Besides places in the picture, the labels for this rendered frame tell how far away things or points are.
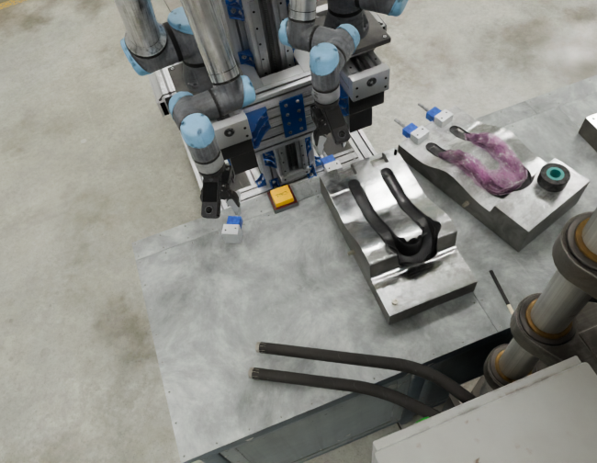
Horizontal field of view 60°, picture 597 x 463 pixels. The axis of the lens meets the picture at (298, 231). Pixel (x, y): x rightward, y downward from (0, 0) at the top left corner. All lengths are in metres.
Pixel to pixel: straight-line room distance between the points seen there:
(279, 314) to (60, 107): 2.52
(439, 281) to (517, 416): 0.79
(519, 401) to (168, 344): 1.04
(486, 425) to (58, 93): 3.43
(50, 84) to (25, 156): 0.62
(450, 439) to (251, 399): 0.81
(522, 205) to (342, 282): 0.55
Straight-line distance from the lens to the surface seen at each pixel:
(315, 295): 1.51
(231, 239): 1.62
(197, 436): 1.44
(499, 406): 0.73
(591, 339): 1.00
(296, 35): 1.53
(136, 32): 1.52
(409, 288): 1.45
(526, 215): 1.57
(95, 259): 2.81
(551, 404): 0.75
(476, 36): 3.62
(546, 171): 1.64
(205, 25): 1.34
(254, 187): 2.50
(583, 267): 0.76
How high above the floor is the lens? 2.16
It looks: 57 degrees down
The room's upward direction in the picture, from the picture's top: 11 degrees counter-clockwise
